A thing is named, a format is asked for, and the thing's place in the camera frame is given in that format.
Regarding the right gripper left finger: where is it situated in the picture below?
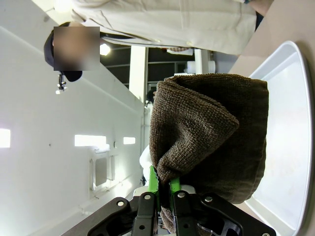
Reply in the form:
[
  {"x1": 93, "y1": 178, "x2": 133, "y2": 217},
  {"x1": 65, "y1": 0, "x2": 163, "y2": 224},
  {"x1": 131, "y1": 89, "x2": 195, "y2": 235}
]
[{"x1": 134, "y1": 165, "x2": 160, "y2": 236}]

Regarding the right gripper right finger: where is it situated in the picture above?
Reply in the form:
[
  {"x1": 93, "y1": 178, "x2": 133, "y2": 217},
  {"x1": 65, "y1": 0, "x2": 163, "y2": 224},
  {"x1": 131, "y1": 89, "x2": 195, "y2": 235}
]
[{"x1": 169, "y1": 177, "x2": 197, "y2": 236}]

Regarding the brown microfibre cloth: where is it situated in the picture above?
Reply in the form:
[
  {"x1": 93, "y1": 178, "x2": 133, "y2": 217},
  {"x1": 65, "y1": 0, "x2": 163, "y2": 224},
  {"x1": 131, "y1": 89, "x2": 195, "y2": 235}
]
[{"x1": 149, "y1": 73, "x2": 269, "y2": 234}]

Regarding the person's left sleeved forearm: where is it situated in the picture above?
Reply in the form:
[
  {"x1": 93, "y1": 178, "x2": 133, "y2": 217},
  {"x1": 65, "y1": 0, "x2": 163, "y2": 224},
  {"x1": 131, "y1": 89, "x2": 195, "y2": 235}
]
[{"x1": 172, "y1": 0, "x2": 256, "y2": 25}]

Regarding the person's left hand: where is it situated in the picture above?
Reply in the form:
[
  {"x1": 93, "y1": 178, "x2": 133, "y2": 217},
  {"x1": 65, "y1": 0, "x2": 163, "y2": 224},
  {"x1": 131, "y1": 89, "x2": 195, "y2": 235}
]
[{"x1": 253, "y1": 0, "x2": 274, "y2": 17}]

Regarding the white ceiling air vent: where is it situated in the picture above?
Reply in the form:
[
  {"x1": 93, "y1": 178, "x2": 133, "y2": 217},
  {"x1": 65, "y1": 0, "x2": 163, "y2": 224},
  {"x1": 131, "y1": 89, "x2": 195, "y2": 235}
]
[{"x1": 90, "y1": 152, "x2": 116, "y2": 191}]

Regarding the white building pillar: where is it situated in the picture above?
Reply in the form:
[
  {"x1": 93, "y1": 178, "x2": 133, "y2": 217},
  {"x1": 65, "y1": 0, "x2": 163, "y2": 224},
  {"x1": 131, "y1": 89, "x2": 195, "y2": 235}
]
[{"x1": 129, "y1": 46, "x2": 149, "y2": 99}]

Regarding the silver metal tray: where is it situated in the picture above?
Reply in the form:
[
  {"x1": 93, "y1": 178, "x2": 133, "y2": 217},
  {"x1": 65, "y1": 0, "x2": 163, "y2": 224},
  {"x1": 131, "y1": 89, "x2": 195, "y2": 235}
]
[{"x1": 242, "y1": 40, "x2": 314, "y2": 232}]

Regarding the small black hanging device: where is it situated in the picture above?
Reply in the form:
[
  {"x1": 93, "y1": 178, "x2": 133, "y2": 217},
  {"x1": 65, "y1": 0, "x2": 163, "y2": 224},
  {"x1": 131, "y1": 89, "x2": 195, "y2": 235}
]
[{"x1": 55, "y1": 73, "x2": 67, "y2": 95}]

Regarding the round ceiling lamp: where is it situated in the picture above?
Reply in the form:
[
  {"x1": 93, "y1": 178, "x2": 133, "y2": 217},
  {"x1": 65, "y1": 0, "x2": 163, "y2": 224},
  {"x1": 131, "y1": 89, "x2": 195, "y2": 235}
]
[{"x1": 99, "y1": 43, "x2": 111, "y2": 56}]

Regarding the person in beige jacket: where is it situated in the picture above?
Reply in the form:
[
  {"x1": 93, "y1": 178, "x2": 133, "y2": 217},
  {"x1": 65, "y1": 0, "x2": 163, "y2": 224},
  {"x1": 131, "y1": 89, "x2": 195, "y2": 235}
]
[{"x1": 43, "y1": 0, "x2": 258, "y2": 83}]

